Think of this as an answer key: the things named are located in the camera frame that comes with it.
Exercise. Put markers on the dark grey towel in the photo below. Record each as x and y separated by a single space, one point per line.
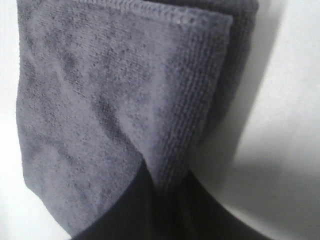
106 85

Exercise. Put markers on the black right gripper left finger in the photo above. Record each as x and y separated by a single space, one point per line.
130 218

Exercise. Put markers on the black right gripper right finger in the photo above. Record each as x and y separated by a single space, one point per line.
190 213

